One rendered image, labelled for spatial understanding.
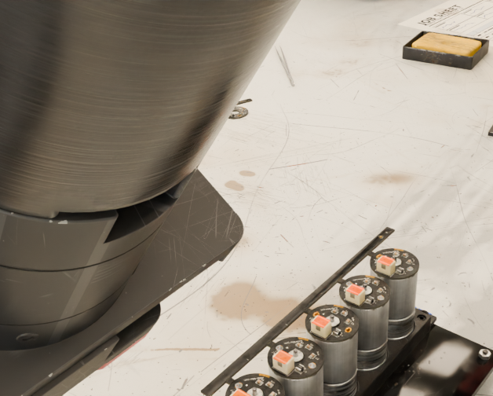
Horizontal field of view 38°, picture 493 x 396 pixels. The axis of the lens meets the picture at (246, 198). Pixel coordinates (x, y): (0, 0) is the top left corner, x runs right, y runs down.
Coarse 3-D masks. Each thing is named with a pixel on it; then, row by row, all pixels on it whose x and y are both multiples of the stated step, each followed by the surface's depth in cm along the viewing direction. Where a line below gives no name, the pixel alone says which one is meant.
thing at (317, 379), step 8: (296, 360) 32; (272, 376) 32; (280, 376) 31; (312, 376) 31; (320, 376) 32; (288, 384) 31; (296, 384) 31; (304, 384) 31; (312, 384) 31; (320, 384) 32; (288, 392) 31; (296, 392) 31; (304, 392) 31; (312, 392) 32; (320, 392) 32
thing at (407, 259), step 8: (392, 248) 38; (376, 256) 38; (392, 256) 38; (400, 256) 38; (408, 256) 38; (376, 264) 37; (408, 264) 37; (416, 264) 37; (376, 272) 37; (400, 272) 36; (408, 272) 36; (416, 272) 37
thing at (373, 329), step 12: (360, 312) 35; (372, 312) 35; (384, 312) 35; (360, 324) 35; (372, 324) 35; (384, 324) 36; (360, 336) 35; (372, 336) 35; (384, 336) 36; (360, 348) 36; (372, 348) 36; (384, 348) 36; (360, 360) 36; (372, 360) 36; (384, 360) 37
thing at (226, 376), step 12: (372, 240) 39; (360, 252) 38; (372, 252) 38; (348, 264) 37; (336, 276) 37; (324, 288) 36; (312, 300) 35; (300, 312) 34; (276, 324) 34; (288, 324) 34; (264, 336) 33; (276, 336) 33; (252, 348) 33; (264, 348) 33; (240, 360) 32; (228, 372) 31; (216, 384) 31; (228, 384) 31
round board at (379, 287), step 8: (344, 280) 36; (352, 280) 36; (360, 280) 36; (368, 280) 36; (376, 280) 36; (344, 288) 36; (376, 288) 36; (384, 288) 35; (344, 296) 35; (368, 296) 35; (376, 296) 35; (384, 296) 35; (352, 304) 35; (360, 304) 35; (368, 304) 35; (376, 304) 35; (384, 304) 35
